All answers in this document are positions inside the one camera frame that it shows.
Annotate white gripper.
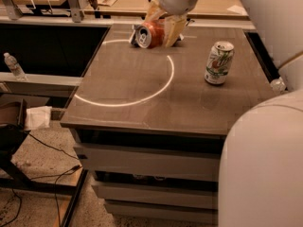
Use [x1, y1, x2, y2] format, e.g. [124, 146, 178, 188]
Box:
[145, 0, 198, 47]

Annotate red coke can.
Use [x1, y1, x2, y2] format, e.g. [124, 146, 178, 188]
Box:
[134, 21, 164, 48]

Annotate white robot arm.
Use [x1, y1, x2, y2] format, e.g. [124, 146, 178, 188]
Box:
[218, 0, 303, 227]

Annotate green white 7up can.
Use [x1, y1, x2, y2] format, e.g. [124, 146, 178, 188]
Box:
[205, 41, 234, 85]

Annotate blue chip bag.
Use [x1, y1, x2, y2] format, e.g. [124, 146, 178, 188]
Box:
[129, 25, 140, 46]

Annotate small paper card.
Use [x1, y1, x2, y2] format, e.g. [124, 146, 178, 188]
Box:
[98, 0, 117, 7]

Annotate grey drawer cabinet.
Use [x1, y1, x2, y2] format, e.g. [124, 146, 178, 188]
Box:
[61, 25, 273, 225]

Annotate clear plastic water bottle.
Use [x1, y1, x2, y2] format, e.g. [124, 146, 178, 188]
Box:
[4, 52, 27, 81]

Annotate white crumpled cloth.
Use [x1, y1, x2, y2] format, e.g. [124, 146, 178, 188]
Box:
[25, 106, 51, 131]

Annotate black floor cable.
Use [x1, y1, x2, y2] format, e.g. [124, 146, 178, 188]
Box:
[0, 131, 83, 227]

